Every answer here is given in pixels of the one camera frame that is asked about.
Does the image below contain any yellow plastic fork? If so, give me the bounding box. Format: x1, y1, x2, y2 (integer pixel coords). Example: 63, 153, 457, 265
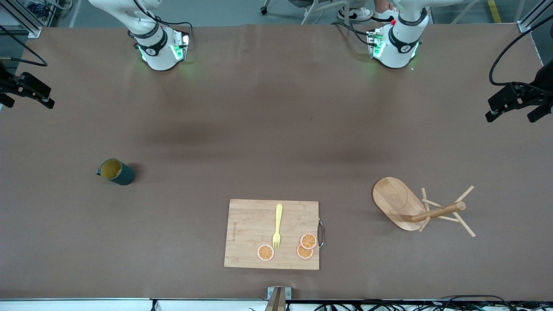
272, 203, 284, 251

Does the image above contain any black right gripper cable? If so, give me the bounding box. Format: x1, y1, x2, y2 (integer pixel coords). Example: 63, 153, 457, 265
0, 25, 48, 67

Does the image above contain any wooden mug rack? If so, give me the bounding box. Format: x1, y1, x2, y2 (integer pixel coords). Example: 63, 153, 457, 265
372, 177, 477, 238

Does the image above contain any metal bracket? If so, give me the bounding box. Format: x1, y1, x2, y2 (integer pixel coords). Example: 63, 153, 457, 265
267, 286, 292, 311

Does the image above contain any black left arm base cable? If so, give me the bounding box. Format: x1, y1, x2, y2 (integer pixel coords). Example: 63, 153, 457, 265
332, 21, 373, 46

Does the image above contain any black arm base cable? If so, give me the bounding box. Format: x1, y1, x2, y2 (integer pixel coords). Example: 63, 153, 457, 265
132, 0, 194, 44
332, 21, 373, 46

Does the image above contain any dark teal cup yellow inside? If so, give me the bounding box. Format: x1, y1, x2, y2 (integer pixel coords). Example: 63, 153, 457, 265
96, 158, 136, 186

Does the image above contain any bamboo cutting board metal handle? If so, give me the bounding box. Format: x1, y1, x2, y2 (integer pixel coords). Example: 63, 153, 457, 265
224, 199, 325, 271

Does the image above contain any office chair base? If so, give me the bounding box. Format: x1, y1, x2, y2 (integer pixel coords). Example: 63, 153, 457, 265
261, 0, 350, 25

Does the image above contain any black arched cable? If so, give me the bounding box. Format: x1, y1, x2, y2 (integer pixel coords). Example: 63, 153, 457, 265
439, 295, 515, 310

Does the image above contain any white sneaker black logo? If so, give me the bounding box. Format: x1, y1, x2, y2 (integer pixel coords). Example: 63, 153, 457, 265
337, 6, 373, 22

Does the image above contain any black right arm base cable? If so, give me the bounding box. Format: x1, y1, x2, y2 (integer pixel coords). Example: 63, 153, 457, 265
132, 0, 194, 44

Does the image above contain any white table edge rail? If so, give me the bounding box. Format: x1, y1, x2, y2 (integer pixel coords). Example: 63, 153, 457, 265
0, 298, 553, 311

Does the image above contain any black tangled cable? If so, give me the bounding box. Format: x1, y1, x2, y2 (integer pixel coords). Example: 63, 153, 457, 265
315, 302, 437, 311

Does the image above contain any aluminium frame post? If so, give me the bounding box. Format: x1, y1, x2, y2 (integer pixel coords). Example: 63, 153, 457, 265
516, 0, 553, 33
0, 0, 42, 38

